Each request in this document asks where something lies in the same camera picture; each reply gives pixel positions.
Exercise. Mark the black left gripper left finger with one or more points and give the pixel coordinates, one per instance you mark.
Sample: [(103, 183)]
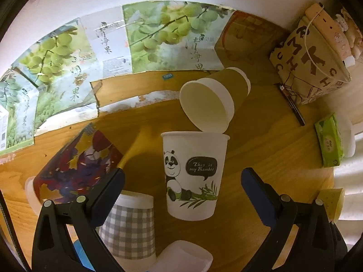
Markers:
[(53, 249)]

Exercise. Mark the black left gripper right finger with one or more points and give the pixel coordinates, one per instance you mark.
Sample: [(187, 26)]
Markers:
[(318, 245)]

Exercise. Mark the white panda paper cup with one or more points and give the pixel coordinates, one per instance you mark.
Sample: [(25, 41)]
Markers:
[(193, 165)]

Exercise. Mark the blue plastic cup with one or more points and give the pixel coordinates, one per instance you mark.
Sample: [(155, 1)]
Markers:
[(82, 255)]

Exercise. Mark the grey checked paper cup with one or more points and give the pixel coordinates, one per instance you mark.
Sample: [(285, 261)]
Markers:
[(129, 231)]

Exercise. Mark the colourful patterned paper cup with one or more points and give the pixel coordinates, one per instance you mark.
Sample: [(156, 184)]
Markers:
[(74, 170)]

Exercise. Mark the white plastic cup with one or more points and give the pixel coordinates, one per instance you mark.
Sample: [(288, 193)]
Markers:
[(183, 256)]

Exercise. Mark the olive green paper cup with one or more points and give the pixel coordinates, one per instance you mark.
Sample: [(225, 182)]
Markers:
[(211, 102)]

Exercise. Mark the green tissue pack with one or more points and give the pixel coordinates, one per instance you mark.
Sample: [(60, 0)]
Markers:
[(330, 142)]

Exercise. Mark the black pen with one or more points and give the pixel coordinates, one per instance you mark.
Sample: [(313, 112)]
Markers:
[(291, 103)]

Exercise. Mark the green grape print cardboard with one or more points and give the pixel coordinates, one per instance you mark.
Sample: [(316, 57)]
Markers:
[(56, 73)]

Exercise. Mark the brown letter print paper bag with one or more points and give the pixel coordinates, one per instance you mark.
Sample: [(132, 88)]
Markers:
[(307, 66)]

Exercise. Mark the pink doll toy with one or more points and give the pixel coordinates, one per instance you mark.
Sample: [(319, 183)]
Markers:
[(342, 34)]

